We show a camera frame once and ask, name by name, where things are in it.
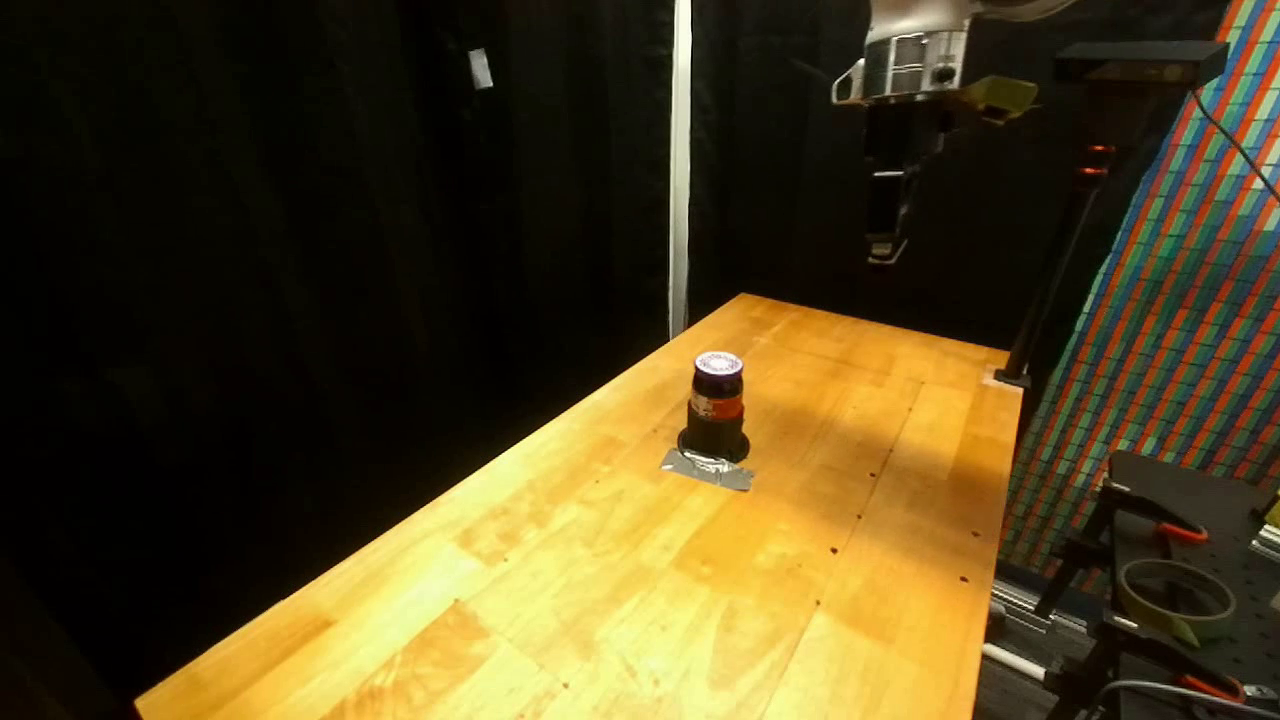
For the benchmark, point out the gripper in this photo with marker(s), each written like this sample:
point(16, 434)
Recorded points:
point(903, 132)

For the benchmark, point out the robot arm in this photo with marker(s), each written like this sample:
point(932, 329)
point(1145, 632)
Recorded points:
point(915, 50)

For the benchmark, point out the purple and black cup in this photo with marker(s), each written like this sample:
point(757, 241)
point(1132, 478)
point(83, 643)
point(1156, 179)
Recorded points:
point(717, 405)

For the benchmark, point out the white pole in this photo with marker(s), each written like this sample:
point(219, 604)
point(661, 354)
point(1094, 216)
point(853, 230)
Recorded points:
point(680, 160)

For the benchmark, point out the colourful patterned panel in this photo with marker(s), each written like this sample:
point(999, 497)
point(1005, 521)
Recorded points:
point(1170, 330)

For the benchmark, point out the silver tape patch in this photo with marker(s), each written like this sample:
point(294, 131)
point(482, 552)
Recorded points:
point(712, 470)

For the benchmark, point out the white tag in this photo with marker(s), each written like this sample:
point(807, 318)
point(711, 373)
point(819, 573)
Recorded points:
point(481, 68)

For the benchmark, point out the orange clamp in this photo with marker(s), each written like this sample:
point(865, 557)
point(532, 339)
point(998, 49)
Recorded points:
point(1212, 688)
point(1183, 532)

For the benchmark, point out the roll of tape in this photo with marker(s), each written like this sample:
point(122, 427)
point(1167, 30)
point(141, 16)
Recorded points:
point(1176, 600)

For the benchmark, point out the black curtain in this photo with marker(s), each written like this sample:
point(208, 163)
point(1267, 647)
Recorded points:
point(300, 250)

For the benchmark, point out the camera on mount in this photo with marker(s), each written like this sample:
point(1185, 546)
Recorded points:
point(1135, 62)

